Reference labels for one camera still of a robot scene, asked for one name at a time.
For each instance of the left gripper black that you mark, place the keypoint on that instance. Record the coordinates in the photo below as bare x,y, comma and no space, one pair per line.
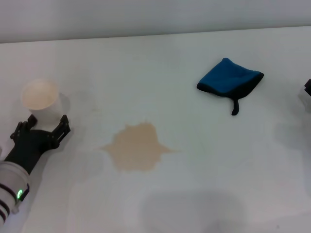
29,150

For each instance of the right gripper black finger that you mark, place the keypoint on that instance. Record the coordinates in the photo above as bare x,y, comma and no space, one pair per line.
308,87

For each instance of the white paper cup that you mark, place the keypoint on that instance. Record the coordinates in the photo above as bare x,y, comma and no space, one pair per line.
41,97

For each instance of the blue rag with black edge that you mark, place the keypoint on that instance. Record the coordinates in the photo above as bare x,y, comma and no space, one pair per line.
226,75

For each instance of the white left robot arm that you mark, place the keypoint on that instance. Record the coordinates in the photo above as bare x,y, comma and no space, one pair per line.
9,182

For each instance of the brown liquid stain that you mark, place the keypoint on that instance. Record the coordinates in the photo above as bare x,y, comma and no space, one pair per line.
136,148

